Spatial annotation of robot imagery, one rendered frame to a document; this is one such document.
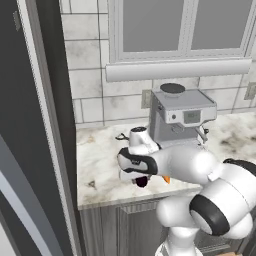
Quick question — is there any grey fridge door handle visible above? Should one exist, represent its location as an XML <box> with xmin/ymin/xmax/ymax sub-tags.
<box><xmin>0</xmin><ymin>133</ymin><xmax>65</xmax><ymax>256</ymax></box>

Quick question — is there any grey cupboard door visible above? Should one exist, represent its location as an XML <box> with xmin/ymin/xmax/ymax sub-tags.
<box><xmin>116</xmin><ymin>199</ymin><xmax>170</xmax><ymax>256</ymax></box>

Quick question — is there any dark purple eggplant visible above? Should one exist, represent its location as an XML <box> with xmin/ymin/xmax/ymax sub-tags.
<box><xmin>134</xmin><ymin>176</ymin><xmax>150</xmax><ymax>189</ymax></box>

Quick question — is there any grey window sill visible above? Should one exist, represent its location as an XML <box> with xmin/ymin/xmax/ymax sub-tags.
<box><xmin>105</xmin><ymin>57</ymin><xmax>253</xmax><ymax>83</ymax></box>

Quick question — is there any grey framed window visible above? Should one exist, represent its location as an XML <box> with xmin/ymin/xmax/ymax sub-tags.
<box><xmin>107</xmin><ymin>0</ymin><xmax>256</xmax><ymax>64</ymax></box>

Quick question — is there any small black curved object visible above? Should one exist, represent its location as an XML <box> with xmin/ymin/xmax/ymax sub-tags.
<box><xmin>115</xmin><ymin>132</ymin><xmax>130</xmax><ymax>142</ymax></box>

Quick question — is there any grey wall outlet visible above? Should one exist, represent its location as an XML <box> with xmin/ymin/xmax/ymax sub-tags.
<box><xmin>141</xmin><ymin>88</ymin><xmax>153</xmax><ymax>110</ymax></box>
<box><xmin>244</xmin><ymin>81</ymin><xmax>256</xmax><ymax>101</ymax></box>

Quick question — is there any silver coffee machine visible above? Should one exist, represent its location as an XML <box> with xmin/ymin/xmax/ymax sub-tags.
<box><xmin>148</xmin><ymin>82</ymin><xmax>218</xmax><ymax>148</ymax></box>

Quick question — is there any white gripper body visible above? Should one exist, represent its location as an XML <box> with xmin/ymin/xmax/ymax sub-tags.
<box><xmin>118</xmin><ymin>168</ymin><xmax>153</xmax><ymax>184</ymax></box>

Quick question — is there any dark grey fridge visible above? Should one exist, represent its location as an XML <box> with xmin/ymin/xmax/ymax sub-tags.
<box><xmin>0</xmin><ymin>0</ymin><xmax>82</xmax><ymax>256</ymax></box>

